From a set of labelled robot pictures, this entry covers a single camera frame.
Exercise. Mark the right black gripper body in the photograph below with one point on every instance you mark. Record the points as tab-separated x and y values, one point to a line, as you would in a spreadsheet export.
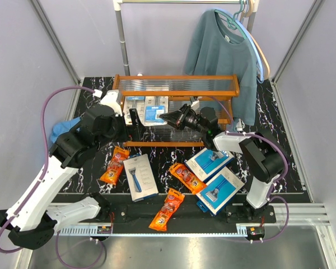
190	120

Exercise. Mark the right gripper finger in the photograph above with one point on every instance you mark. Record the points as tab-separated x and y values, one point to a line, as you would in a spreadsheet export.
172	117
176	123

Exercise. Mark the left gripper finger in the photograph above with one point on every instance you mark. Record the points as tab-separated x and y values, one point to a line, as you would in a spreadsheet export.
132	131
140	127

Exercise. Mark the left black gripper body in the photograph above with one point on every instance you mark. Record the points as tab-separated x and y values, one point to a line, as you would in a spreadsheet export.
118	131

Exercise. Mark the Gillette razor blister pack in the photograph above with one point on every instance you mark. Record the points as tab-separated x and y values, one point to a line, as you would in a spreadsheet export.
154	106

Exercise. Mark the orange bic razor bag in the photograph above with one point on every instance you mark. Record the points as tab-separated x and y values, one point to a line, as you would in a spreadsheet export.
172	202
115	166
187	178

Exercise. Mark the orange BIC razor bag front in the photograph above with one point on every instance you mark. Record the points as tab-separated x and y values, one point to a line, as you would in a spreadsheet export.
172	202

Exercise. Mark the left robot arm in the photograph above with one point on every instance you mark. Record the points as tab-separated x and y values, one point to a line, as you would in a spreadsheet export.
29	222

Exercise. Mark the Gillette razor pack on shelf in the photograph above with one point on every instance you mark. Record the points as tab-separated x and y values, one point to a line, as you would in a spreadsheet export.
134	102

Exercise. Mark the orange wooden three-tier shelf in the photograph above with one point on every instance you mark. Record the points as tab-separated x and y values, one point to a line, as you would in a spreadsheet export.
179	90

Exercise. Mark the white Harry's razor box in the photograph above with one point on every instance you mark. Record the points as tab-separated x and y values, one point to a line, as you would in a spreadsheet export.
142	184

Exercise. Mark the blue razor box upper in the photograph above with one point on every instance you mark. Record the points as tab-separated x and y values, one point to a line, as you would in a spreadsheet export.
207	163

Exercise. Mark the blue razor box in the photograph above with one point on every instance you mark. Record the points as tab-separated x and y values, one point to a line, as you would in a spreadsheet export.
218	192
207	163

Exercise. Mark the blue cloth hat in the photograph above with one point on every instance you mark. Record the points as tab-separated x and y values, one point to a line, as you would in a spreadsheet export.
62	127

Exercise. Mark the teal t-shirt on hanger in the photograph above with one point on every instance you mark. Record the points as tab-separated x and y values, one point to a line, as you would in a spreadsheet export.
215	50

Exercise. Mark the blue razor box lower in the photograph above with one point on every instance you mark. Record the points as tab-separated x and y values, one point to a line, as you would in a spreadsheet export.
218	192

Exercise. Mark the light blue clothes hanger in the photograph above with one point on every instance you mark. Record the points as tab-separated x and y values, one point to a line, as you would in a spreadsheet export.
233	24

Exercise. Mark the metal clothes rack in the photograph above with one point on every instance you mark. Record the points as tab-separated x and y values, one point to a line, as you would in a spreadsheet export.
118	13

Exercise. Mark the wooden clothes hanger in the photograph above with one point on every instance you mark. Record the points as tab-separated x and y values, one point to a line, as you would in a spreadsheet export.
249	12

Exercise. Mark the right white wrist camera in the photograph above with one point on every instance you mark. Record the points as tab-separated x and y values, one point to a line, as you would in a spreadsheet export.
194	102

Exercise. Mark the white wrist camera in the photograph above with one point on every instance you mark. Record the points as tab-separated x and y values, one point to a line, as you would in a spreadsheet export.
194	102
111	100

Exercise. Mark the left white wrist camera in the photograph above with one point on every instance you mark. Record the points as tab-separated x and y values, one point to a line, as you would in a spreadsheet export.
111	100

